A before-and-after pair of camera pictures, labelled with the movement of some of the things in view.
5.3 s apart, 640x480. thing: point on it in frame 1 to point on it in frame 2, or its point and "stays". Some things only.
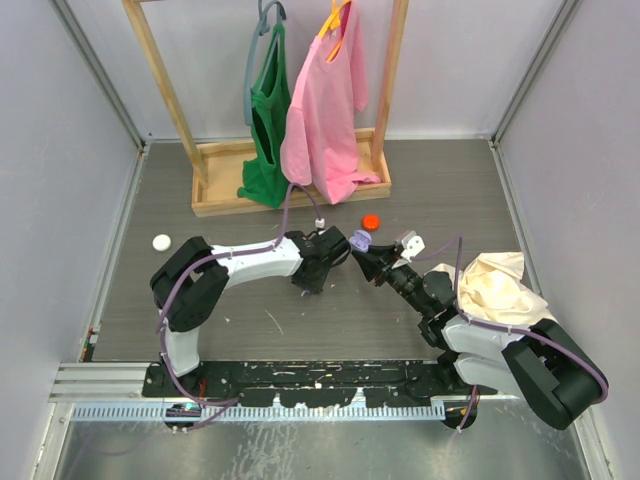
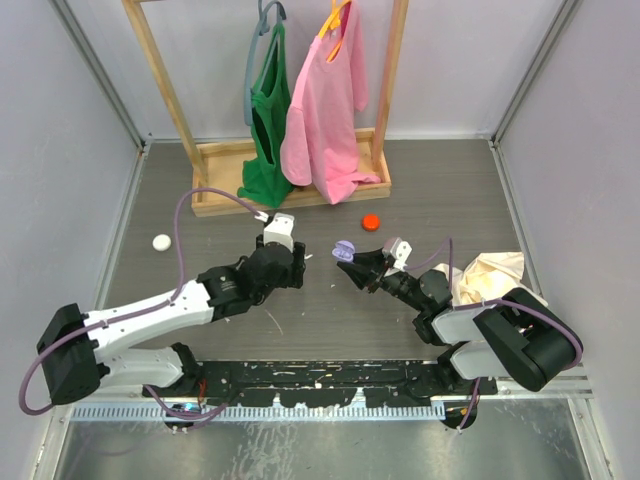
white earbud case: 161,242 stays
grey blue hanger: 262,28 stays
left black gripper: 314,286 to 293,273
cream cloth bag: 491,288 stays
